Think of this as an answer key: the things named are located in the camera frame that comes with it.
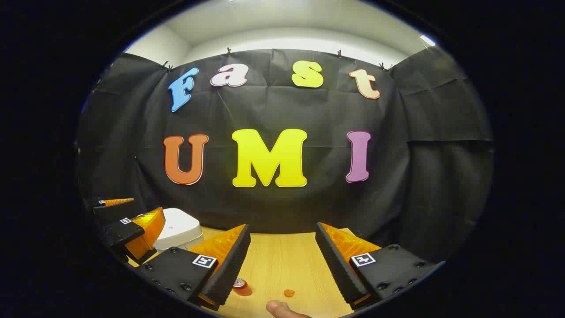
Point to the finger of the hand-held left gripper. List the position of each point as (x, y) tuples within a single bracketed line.
[(110, 210), (119, 234)]

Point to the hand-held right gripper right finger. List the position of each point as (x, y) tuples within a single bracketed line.
[(337, 269)]

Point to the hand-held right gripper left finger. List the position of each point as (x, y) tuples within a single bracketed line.
[(231, 274)]

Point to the red pop can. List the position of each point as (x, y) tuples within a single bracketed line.
[(242, 288)]

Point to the orange paper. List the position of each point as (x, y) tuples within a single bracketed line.
[(289, 293)]

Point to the white desktop garbage bin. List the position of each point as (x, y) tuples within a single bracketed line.
[(181, 227)]

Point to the wooden desktop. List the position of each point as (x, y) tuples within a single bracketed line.
[(282, 260)]

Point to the black backdrop cloth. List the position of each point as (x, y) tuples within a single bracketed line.
[(273, 110)]

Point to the ceiling light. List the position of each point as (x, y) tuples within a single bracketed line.
[(427, 40)]

